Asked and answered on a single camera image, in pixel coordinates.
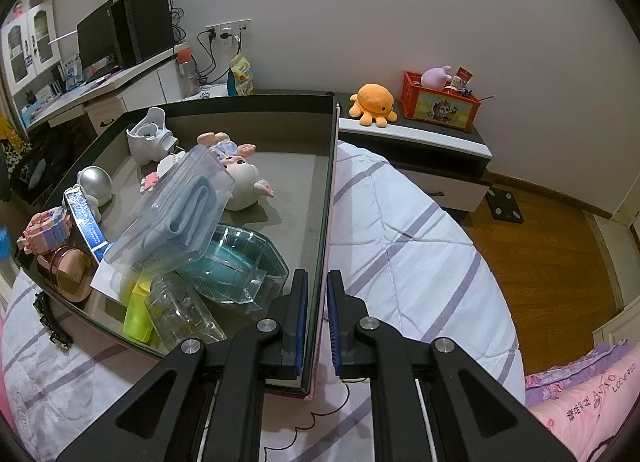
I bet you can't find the teal egg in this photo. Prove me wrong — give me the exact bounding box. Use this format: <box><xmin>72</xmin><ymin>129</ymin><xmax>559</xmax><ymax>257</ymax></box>
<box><xmin>177</xmin><ymin>223</ymin><xmax>291</xmax><ymax>315</ymax></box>

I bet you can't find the white handheld device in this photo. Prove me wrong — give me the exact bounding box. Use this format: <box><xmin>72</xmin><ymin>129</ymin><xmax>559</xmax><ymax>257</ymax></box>
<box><xmin>125</xmin><ymin>107</ymin><xmax>178</xmax><ymax>166</ymax></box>

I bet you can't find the blue pen box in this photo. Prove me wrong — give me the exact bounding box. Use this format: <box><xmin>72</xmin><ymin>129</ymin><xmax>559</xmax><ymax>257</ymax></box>
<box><xmin>62</xmin><ymin>189</ymin><xmax>111</xmax><ymax>253</ymax></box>

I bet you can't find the black computer monitor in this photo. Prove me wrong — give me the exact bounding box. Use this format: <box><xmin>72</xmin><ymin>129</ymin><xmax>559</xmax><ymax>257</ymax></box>
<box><xmin>76</xmin><ymin>0</ymin><xmax>123</xmax><ymax>83</ymax></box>

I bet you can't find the yellow and black garment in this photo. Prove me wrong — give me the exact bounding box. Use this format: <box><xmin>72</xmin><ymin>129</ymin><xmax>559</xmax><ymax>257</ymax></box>
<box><xmin>0</xmin><ymin>114</ymin><xmax>23</xmax><ymax>203</ymax></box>

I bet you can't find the striped white table cloth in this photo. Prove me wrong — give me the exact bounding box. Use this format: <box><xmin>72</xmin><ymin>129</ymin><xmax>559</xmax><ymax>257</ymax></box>
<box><xmin>0</xmin><ymin>139</ymin><xmax>526</xmax><ymax>462</ymax></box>

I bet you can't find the pink plush toy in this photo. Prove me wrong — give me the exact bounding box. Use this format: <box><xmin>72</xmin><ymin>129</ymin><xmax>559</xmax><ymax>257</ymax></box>
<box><xmin>421</xmin><ymin>65</ymin><xmax>453</xmax><ymax>89</ymax></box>

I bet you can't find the red storage crate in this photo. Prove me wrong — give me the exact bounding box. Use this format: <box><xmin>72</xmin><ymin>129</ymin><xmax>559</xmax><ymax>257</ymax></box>
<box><xmin>400</xmin><ymin>70</ymin><xmax>482</xmax><ymax>130</ymax></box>

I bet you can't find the white wall outlet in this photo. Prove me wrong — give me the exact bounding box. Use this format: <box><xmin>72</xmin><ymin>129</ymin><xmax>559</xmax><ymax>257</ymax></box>
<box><xmin>206</xmin><ymin>19</ymin><xmax>252</xmax><ymax>40</ymax></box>

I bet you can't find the orange-capped water bottle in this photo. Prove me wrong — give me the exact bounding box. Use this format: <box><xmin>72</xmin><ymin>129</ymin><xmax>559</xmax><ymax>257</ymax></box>
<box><xmin>176</xmin><ymin>48</ymin><xmax>199</xmax><ymax>98</ymax></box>

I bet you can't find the rose gold cylinder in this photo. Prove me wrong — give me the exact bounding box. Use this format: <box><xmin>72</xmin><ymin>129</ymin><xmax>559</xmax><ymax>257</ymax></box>
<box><xmin>39</xmin><ymin>246</ymin><xmax>98</xmax><ymax>304</ymax></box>

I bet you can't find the pink quilt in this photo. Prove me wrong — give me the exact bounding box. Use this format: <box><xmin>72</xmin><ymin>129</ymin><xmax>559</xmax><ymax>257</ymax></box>
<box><xmin>524</xmin><ymin>339</ymin><xmax>640</xmax><ymax>462</ymax></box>

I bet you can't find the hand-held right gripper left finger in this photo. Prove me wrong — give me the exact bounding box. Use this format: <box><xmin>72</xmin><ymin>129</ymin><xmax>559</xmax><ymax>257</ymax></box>
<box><xmin>55</xmin><ymin>268</ymin><xmax>310</xmax><ymax>462</ymax></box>

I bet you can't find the blue and white box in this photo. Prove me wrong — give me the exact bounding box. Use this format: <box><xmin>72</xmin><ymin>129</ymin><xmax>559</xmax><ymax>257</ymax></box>
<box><xmin>62</xmin><ymin>54</ymin><xmax>83</xmax><ymax>90</ymax></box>

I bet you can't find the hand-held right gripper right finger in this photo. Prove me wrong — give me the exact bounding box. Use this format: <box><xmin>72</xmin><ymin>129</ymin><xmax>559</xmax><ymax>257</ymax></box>
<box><xmin>326</xmin><ymin>269</ymin><xmax>576</xmax><ymax>462</ymax></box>

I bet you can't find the pink block cat figure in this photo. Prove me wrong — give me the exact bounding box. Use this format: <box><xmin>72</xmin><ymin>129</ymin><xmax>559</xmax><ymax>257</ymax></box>
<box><xmin>16</xmin><ymin>207</ymin><xmax>73</xmax><ymax>255</ymax></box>

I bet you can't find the orange octopus plush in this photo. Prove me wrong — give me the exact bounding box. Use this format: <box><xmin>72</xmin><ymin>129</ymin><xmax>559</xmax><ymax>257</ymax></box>
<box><xmin>348</xmin><ymin>83</ymin><xmax>399</xmax><ymax>129</ymax></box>

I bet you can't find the yellow snack bag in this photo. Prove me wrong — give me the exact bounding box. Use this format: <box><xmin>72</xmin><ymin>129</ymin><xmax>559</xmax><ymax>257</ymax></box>
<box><xmin>230</xmin><ymin>54</ymin><xmax>257</xmax><ymax>95</ymax></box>

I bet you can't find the clear plastic case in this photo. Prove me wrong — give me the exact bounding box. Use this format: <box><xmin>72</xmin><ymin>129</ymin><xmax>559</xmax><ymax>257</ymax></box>
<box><xmin>102</xmin><ymin>144</ymin><xmax>237</xmax><ymax>275</ymax></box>

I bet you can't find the white wardrobe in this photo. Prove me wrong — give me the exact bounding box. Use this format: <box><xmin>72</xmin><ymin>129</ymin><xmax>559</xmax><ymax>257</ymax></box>
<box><xmin>582</xmin><ymin>182</ymin><xmax>640</xmax><ymax>358</ymax></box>

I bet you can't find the black computer tower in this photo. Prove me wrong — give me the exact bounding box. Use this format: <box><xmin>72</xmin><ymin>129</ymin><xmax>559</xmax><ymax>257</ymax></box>
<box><xmin>110</xmin><ymin>0</ymin><xmax>176</xmax><ymax>69</ymax></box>

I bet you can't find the white desk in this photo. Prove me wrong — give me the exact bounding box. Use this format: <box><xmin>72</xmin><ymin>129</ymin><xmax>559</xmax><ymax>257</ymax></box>
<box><xmin>20</xmin><ymin>42</ymin><xmax>191</xmax><ymax>143</ymax></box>

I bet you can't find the yellow highlighter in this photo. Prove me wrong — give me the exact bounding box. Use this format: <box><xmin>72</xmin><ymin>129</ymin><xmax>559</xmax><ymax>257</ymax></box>
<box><xmin>122</xmin><ymin>279</ymin><xmax>153</xmax><ymax>345</ymax></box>

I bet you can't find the black comb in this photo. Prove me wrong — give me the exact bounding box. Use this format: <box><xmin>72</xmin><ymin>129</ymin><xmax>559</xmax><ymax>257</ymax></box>
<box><xmin>32</xmin><ymin>292</ymin><xmax>73</xmax><ymax>353</ymax></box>

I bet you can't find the white glass-door cabinet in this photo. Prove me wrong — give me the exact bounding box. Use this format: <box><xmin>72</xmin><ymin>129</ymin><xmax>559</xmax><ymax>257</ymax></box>
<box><xmin>0</xmin><ymin>0</ymin><xmax>56</xmax><ymax>98</ymax></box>

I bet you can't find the clear plastic bottle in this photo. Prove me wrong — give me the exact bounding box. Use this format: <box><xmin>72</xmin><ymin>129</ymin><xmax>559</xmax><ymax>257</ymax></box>
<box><xmin>145</xmin><ymin>274</ymin><xmax>228</xmax><ymax>348</ymax></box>

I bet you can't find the black office chair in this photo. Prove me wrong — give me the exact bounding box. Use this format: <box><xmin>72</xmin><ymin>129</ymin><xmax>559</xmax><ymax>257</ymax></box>
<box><xmin>10</xmin><ymin>139</ymin><xmax>56</xmax><ymax>205</ymax></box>

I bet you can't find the pink-eared doll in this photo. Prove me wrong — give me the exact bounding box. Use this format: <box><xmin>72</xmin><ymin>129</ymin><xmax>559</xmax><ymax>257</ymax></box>
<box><xmin>196</xmin><ymin>131</ymin><xmax>277</xmax><ymax>213</ymax></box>

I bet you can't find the black bathroom scale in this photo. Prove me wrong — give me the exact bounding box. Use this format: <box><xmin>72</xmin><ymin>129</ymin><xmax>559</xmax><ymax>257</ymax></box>
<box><xmin>487</xmin><ymin>187</ymin><xmax>526</xmax><ymax>224</ymax></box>

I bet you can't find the pink box with black rim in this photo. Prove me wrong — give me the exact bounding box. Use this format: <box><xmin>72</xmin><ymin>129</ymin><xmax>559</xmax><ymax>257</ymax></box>
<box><xmin>12</xmin><ymin>90</ymin><xmax>341</xmax><ymax>398</ymax></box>

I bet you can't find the black and white low cabinet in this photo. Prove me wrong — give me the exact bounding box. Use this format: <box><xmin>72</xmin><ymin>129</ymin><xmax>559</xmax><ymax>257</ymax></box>
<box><xmin>200</xmin><ymin>89</ymin><xmax>493</xmax><ymax>213</ymax></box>

